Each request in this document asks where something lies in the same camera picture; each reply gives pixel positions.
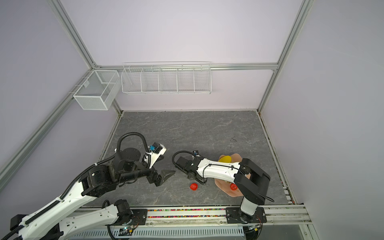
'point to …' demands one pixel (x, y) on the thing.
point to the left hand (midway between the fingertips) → (167, 167)
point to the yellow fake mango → (227, 159)
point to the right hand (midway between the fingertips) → (197, 173)
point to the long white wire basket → (176, 77)
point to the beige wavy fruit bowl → (225, 185)
